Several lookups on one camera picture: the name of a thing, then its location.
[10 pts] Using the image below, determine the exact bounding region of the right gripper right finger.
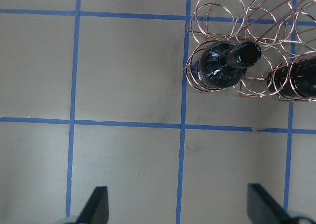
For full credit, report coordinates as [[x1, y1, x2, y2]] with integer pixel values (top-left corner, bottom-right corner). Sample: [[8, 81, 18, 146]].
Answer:
[[247, 183, 293, 224]]

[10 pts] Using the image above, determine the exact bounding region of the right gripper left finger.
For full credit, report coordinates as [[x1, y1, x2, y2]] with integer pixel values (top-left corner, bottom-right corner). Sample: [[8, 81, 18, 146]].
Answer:
[[75, 186, 109, 224]]

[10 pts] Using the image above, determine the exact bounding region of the right dark wine bottle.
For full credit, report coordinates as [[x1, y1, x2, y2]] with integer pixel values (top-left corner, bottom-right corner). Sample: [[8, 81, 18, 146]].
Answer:
[[267, 57, 316, 100]]

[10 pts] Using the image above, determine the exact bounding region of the dark wine bottle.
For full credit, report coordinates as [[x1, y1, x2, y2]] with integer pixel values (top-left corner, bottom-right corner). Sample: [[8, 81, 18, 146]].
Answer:
[[267, 57, 316, 100], [197, 41, 262, 89]]

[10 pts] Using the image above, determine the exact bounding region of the left dark wine bottle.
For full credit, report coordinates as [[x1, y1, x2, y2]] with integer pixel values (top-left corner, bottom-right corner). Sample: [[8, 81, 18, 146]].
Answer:
[[197, 41, 262, 89]]

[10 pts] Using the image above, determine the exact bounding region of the copper wire bottle basket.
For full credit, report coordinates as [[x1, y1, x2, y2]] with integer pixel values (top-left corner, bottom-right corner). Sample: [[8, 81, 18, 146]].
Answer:
[[183, 0, 316, 102]]

